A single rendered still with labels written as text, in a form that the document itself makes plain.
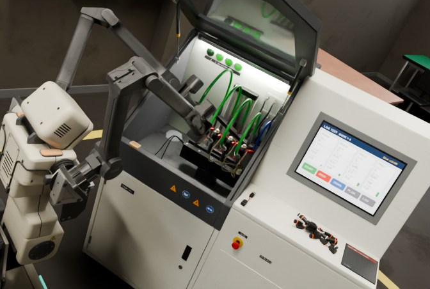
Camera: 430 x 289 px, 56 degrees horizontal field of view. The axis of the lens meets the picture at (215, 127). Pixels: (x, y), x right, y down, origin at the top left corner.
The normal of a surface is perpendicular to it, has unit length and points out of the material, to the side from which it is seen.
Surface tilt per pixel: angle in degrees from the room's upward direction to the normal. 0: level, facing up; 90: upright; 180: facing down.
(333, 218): 76
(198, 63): 90
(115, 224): 90
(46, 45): 90
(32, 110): 48
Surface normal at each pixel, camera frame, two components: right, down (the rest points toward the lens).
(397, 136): -0.33, 0.13
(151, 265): -0.42, 0.33
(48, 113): -0.31, -0.46
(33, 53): 0.61, 0.58
